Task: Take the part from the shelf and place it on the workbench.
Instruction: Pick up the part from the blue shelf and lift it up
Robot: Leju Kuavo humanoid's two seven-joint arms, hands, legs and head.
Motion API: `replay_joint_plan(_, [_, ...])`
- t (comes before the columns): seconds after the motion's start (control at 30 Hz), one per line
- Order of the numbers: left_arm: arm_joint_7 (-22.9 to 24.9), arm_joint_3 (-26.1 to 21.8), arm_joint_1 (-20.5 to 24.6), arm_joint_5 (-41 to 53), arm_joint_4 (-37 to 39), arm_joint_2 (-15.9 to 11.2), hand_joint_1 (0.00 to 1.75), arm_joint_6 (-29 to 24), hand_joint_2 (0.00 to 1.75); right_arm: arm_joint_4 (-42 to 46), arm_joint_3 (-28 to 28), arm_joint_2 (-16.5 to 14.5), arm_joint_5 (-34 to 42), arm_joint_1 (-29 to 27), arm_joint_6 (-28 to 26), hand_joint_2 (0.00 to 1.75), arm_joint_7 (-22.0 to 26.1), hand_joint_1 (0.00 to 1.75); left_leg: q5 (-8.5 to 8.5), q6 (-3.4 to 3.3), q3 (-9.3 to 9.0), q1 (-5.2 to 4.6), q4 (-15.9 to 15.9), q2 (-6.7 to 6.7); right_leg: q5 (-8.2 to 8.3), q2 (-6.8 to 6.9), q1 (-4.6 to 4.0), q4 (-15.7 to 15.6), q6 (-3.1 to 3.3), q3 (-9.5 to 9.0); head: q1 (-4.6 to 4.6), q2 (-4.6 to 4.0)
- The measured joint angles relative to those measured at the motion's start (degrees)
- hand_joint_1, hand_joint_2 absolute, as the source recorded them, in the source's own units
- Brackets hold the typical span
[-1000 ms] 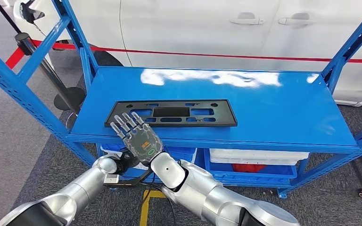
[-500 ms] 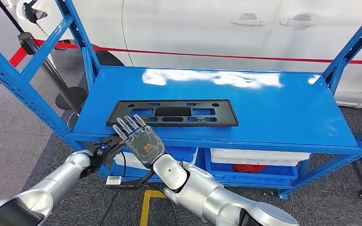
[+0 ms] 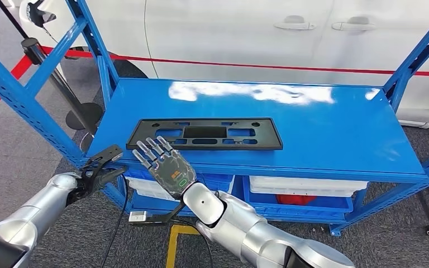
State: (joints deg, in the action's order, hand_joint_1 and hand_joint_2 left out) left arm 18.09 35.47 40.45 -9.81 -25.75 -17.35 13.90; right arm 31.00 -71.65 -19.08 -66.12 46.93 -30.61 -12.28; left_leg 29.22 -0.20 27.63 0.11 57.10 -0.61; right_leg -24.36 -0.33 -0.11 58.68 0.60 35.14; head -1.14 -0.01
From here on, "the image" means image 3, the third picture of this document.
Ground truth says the black right camera bracket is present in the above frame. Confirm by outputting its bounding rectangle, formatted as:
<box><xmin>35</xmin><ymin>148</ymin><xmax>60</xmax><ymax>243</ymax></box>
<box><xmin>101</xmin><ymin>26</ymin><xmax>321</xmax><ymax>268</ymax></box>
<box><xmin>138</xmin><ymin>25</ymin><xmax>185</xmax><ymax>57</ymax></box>
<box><xmin>129</xmin><ymin>201</ymin><xmax>187</xmax><ymax>227</ymax></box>

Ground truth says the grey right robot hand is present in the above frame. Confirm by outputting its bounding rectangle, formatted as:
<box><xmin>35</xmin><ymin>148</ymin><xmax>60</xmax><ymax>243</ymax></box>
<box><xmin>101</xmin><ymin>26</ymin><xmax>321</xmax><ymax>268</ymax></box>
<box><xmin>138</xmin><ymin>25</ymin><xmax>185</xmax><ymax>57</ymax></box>
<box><xmin>132</xmin><ymin>136</ymin><xmax>197</xmax><ymax>200</ymax></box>

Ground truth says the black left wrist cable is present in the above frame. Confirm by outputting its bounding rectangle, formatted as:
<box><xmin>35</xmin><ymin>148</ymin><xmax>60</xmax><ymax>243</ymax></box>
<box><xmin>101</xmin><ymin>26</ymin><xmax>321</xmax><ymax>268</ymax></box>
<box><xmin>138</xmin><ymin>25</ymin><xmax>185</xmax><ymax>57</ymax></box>
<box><xmin>99</xmin><ymin>177</ymin><xmax>130</xmax><ymax>268</ymax></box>

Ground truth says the black camera bracket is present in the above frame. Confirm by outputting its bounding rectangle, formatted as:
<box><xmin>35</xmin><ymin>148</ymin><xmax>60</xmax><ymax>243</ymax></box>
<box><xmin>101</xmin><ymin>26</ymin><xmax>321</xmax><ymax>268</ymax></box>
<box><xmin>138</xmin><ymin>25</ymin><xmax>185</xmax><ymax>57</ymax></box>
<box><xmin>80</xmin><ymin>150</ymin><xmax>117</xmax><ymax>180</ymax></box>
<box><xmin>129</xmin><ymin>201</ymin><xmax>187</xmax><ymax>227</ymax></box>

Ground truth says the blue metal shelf rack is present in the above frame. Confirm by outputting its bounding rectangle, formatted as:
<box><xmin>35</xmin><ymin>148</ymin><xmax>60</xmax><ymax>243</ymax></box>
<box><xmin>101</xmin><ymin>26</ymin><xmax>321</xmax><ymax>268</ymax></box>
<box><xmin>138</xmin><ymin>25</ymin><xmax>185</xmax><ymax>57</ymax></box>
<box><xmin>0</xmin><ymin>0</ymin><xmax>429</xmax><ymax>237</ymax></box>

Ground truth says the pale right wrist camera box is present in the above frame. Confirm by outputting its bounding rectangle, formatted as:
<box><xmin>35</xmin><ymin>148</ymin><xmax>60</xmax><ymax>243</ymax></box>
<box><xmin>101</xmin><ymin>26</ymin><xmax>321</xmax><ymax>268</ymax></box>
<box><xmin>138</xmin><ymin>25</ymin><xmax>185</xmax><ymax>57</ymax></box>
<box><xmin>128</xmin><ymin>210</ymin><xmax>148</xmax><ymax>223</ymax></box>

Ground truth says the white car door handle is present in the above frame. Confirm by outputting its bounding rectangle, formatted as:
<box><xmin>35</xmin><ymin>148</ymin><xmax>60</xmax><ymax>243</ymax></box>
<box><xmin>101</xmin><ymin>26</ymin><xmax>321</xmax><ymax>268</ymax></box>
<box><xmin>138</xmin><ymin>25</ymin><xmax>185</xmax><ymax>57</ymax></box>
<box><xmin>332</xmin><ymin>16</ymin><xmax>377</xmax><ymax>31</ymax></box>
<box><xmin>273</xmin><ymin>15</ymin><xmax>316</xmax><ymax>31</ymax></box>

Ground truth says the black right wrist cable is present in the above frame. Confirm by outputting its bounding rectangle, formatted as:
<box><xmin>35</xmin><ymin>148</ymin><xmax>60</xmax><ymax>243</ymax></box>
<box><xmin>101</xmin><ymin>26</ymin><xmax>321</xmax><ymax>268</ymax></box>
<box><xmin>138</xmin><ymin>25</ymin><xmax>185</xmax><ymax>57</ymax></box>
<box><xmin>170</xmin><ymin>220</ymin><xmax>215</xmax><ymax>268</ymax></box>

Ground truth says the black left camera bracket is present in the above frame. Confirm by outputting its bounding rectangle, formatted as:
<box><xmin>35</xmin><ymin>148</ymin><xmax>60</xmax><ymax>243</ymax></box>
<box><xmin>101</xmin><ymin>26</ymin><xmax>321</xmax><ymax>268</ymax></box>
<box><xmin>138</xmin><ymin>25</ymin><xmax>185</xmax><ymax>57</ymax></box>
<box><xmin>80</xmin><ymin>150</ymin><xmax>117</xmax><ymax>180</ymax></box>

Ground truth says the short red barrier belt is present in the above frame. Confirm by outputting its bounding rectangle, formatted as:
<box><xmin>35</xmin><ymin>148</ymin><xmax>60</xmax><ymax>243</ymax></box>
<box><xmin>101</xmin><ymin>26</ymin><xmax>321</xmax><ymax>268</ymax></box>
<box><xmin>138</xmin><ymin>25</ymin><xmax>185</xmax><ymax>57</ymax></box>
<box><xmin>0</xmin><ymin>55</ymin><xmax>33</xmax><ymax>125</ymax></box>

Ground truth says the black thin pole stand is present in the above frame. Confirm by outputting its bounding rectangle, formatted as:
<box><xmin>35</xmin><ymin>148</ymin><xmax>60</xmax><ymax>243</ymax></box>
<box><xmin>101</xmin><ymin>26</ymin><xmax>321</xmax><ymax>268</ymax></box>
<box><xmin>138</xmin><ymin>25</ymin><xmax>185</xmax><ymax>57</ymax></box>
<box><xmin>0</xmin><ymin>0</ymin><xmax>103</xmax><ymax>131</ymax></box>

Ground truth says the red object in crate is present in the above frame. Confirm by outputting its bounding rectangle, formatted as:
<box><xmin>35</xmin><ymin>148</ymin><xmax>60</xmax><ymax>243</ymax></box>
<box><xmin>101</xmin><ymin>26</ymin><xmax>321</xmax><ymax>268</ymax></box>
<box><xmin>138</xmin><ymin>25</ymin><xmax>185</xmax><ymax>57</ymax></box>
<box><xmin>275</xmin><ymin>195</ymin><xmax>317</xmax><ymax>207</ymax></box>

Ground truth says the black plastic plate frame part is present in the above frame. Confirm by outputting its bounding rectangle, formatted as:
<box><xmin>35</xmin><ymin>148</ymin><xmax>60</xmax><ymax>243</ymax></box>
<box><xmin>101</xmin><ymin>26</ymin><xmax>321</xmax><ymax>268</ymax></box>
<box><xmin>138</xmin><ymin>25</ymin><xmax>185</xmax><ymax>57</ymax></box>
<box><xmin>126</xmin><ymin>117</ymin><xmax>284</xmax><ymax>151</ymax></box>

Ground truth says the white car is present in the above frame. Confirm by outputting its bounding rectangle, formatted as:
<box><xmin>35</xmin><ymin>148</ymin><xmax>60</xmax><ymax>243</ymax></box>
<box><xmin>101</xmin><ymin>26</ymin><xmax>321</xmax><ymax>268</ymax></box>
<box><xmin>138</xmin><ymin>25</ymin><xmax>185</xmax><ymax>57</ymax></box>
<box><xmin>16</xmin><ymin>0</ymin><xmax>429</xmax><ymax>129</ymax></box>

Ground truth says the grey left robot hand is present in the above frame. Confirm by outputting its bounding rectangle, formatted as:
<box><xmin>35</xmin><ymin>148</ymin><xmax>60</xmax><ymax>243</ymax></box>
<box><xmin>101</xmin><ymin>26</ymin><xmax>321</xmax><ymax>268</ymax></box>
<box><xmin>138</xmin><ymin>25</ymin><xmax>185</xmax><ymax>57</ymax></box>
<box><xmin>85</xmin><ymin>166</ymin><xmax>128</xmax><ymax>191</ymax></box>

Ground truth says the long red barrier belt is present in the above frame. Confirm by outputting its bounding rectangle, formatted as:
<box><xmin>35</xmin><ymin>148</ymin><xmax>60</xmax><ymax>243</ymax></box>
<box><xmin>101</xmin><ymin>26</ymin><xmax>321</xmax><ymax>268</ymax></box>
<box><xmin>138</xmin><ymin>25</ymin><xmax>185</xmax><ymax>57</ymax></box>
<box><xmin>40</xmin><ymin>46</ymin><xmax>429</xmax><ymax>78</ymax></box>

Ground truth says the chrome stanchion post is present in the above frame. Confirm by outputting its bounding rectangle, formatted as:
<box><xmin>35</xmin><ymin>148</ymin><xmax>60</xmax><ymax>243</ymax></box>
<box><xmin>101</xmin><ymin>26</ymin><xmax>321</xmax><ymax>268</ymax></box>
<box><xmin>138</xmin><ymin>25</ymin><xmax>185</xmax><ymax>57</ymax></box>
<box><xmin>20</xmin><ymin>37</ymin><xmax>99</xmax><ymax>152</ymax></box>

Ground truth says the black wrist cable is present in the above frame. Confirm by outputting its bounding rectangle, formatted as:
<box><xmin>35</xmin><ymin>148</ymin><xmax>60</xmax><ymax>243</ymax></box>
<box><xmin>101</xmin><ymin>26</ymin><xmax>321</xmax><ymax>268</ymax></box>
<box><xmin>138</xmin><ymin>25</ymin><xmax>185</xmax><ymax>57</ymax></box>
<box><xmin>99</xmin><ymin>177</ymin><xmax>130</xmax><ymax>268</ymax></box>
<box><xmin>170</xmin><ymin>220</ymin><xmax>215</xmax><ymax>268</ymax></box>

